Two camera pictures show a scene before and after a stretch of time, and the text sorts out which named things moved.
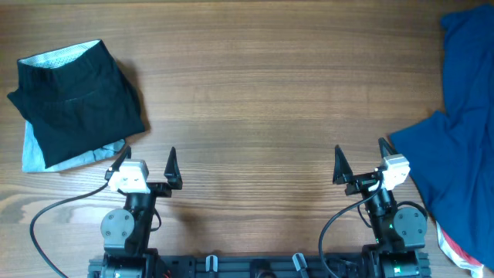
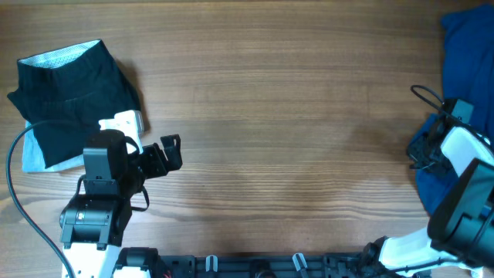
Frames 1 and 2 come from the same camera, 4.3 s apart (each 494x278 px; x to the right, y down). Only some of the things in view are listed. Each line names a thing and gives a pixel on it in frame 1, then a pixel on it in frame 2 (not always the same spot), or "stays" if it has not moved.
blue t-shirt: [451, 154] stays
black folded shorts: [77, 98] stays
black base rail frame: [252, 266] stays
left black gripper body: [160, 188] to [152, 165]
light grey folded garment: [33, 161] stays
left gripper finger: [172, 171] to [171, 144]
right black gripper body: [359, 183] to [424, 154]
